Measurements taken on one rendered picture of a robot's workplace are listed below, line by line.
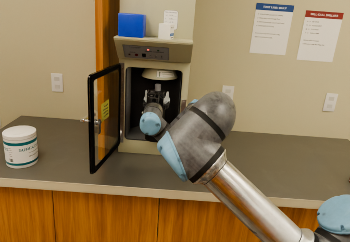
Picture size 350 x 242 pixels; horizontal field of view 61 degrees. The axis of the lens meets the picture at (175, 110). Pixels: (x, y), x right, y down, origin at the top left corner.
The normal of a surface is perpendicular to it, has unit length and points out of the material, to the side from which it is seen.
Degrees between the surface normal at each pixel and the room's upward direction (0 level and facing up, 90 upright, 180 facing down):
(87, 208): 90
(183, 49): 135
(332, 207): 40
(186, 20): 90
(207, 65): 90
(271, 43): 90
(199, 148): 53
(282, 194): 0
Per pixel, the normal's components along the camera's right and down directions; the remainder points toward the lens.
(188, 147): 0.02, -0.18
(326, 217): -0.58, -0.80
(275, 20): -0.02, 0.32
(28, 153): 0.73, 0.27
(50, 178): 0.07, -0.95
